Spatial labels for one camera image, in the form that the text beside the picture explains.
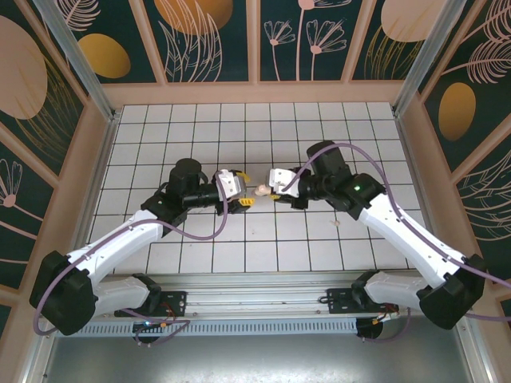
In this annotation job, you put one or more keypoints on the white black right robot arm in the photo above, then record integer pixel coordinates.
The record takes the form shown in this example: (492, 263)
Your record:
(399, 239)

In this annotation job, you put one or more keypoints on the pink earbud charging case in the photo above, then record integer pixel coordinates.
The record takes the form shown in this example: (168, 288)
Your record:
(262, 190)

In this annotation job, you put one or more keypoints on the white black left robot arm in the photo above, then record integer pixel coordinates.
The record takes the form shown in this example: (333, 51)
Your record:
(120, 239)

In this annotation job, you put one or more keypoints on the aluminium side rail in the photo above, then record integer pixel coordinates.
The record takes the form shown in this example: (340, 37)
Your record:
(417, 167)
(103, 159)

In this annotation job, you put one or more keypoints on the grey metal sheet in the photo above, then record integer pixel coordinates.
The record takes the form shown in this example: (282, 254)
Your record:
(255, 359)

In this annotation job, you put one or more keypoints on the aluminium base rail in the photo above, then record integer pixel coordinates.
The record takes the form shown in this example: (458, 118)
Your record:
(255, 297)

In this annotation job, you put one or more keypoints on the aluminium corner post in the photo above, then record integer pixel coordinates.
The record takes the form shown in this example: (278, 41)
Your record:
(427, 52)
(80, 68)

